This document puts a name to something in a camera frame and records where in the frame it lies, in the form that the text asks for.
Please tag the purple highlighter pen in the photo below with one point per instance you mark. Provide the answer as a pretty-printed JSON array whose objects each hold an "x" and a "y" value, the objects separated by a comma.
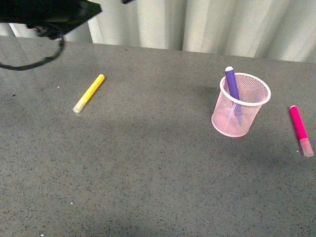
[{"x": 233, "y": 90}]

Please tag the pink highlighter pen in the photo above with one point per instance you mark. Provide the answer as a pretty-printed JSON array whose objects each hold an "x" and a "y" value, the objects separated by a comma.
[{"x": 301, "y": 132}]

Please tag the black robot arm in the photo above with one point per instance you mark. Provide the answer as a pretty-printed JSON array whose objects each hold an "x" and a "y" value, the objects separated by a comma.
[{"x": 49, "y": 18}]

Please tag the pink mesh cup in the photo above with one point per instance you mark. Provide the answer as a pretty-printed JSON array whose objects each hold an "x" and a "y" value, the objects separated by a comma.
[{"x": 233, "y": 117}]

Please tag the yellow highlighter pen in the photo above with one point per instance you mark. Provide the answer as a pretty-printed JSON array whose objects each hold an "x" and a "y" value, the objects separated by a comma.
[{"x": 88, "y": 94}]

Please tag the white pleated curtain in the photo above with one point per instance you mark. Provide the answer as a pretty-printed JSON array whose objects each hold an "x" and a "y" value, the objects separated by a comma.
[{"x": 274, "y": 29}]

